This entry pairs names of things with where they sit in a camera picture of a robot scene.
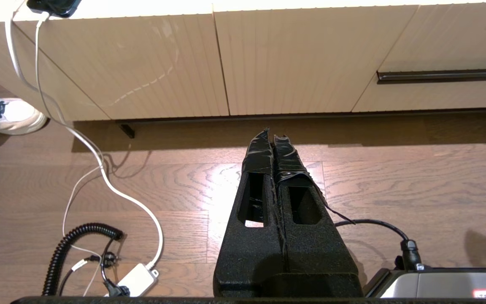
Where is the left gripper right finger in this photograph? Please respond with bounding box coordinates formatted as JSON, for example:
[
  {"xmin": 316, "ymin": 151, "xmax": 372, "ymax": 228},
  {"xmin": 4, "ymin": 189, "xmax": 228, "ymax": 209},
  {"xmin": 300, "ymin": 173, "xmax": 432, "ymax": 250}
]
[{"xmin": 272, "ymin": 134, "xmax": 364, "ymax": 298}]

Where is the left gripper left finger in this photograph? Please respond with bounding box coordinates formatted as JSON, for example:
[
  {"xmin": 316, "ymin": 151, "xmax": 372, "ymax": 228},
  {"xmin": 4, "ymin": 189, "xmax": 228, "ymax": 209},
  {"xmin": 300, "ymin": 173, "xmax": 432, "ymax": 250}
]
[{"xmin": 213, "ymin": 128, "xmax": 288, "ymax": 298}]

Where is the dark metal rail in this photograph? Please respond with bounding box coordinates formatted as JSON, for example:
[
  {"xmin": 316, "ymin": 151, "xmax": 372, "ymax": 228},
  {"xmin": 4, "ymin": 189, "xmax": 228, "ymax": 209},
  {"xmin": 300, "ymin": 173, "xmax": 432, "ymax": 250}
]
[{"xmin": 377, "ymin": 68, "xmax": 486, "ymax": 84}]

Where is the cream ribbed drawer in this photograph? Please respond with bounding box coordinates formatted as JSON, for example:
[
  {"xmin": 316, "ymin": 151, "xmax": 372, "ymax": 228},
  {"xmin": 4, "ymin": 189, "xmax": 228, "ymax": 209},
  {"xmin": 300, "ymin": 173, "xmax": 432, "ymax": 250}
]
[{"xmin": 352, "ymin": 3, "xmax": 486, "ymax": 113}]

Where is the grey robot base panel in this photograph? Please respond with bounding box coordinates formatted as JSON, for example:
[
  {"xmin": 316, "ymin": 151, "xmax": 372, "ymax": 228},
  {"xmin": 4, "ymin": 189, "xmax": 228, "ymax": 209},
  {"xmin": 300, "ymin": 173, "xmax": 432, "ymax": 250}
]
[{"xmin": 363, "ymin": 267, "xmax": 486, "ymax": 299}]

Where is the white power adapter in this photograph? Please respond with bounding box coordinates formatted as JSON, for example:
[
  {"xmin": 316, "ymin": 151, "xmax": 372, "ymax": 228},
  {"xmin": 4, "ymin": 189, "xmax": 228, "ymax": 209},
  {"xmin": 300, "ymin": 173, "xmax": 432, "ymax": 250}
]
[{"xmin": 114, "ymin": 263, "xmax": 160, "ymax": 297}]

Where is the cream ribbed cabinet door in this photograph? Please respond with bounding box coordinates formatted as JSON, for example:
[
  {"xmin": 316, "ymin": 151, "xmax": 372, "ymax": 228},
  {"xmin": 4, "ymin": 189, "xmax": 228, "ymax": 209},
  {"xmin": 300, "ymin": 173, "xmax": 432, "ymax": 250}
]
[{"xmin": 213, "ymin": 5, "xmax": 420, "ymax": 116}]

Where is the cream scratched cabinet door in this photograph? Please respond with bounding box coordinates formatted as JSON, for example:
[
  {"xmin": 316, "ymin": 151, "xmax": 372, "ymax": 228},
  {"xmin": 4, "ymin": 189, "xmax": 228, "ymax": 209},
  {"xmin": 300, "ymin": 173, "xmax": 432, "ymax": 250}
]
[{"xmin": 13, "ymin": 12, "xmax": 230, "ymax": 121}]

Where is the white sneaker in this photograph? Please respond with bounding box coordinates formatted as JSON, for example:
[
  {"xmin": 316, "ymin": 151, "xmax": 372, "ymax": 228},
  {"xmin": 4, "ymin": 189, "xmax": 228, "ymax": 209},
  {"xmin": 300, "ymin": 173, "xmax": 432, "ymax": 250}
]
[{"xmin": 0, "ymin": 98, "xmax": 49, "ymax": 138}]

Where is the black smartphone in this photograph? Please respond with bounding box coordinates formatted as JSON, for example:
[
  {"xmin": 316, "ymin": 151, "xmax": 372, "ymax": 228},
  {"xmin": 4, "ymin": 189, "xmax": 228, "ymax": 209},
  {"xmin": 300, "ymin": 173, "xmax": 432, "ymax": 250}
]
[{"xmin": 27, "ymin": 0, "xmax": 82, "ymax": 18}]

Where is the thick white power cable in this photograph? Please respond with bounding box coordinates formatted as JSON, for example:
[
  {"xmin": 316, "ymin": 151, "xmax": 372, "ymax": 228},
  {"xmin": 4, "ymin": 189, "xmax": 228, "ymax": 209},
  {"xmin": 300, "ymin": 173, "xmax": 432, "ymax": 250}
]
[{"xmin": 5, "ymin": 0, "xmax": 164, "ymax": 271}]

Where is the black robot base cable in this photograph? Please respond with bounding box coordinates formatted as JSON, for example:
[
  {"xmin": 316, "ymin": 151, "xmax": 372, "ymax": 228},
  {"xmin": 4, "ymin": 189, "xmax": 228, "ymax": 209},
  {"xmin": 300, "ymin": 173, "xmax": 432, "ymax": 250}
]
[{"xmin": 335, "ymin": 219, "xmax": 424, "ymax": 271}]

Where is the thin black plug cable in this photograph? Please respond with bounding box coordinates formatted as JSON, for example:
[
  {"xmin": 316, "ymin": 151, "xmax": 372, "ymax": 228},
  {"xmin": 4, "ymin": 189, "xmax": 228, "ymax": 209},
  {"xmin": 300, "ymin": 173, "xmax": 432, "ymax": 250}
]
[{"xmin": 57, "ymin": 239, "xmax": 130, "ymax": 297}]

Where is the black coiled cable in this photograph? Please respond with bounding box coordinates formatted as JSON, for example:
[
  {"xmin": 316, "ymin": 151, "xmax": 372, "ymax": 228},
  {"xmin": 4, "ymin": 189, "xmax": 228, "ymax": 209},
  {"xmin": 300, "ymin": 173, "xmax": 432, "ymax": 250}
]
[{"xmin": 42, "ymin": 223, "xmax": 124, "ymax": 297}]

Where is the thin white charging cable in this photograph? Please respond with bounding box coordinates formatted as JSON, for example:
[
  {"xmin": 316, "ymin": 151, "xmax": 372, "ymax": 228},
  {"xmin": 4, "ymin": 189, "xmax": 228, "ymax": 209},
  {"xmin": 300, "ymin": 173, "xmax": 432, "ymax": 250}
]
[{"xmin": 34, "ymin": 12, "xmax": 115, "ymax": 297}]

